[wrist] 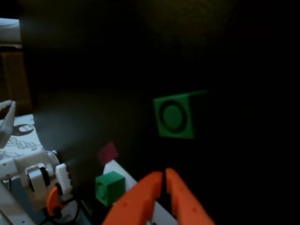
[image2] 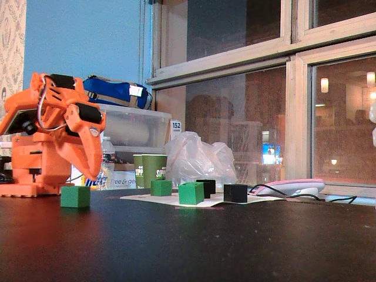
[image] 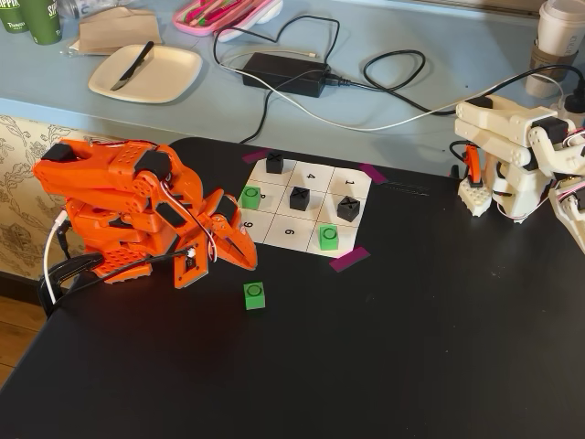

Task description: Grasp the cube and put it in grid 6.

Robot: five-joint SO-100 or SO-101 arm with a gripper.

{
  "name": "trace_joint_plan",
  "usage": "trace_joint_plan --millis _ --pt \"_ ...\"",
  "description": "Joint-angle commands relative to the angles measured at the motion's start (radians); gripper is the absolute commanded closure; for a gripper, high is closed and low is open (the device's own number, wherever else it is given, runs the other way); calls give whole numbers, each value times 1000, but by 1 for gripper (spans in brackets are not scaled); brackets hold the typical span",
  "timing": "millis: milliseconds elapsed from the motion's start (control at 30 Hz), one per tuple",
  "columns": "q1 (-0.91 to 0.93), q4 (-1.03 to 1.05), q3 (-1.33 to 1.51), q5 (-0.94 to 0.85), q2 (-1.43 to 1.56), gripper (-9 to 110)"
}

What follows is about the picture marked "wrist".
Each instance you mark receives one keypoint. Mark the white robot gripper finger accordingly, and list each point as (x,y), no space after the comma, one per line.
(11,122)

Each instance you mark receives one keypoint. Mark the white numbered grid sheet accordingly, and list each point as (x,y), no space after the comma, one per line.
(132,181)

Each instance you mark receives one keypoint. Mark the small orange table clamp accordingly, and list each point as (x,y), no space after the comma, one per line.
(52,198)

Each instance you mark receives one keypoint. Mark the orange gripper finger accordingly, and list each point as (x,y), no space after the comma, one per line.
(136,201)
(185,204)

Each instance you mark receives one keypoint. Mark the green cube with circle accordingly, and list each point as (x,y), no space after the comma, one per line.
(174,116)
(110,191)

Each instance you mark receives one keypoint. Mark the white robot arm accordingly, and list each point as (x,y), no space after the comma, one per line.
(28,164)

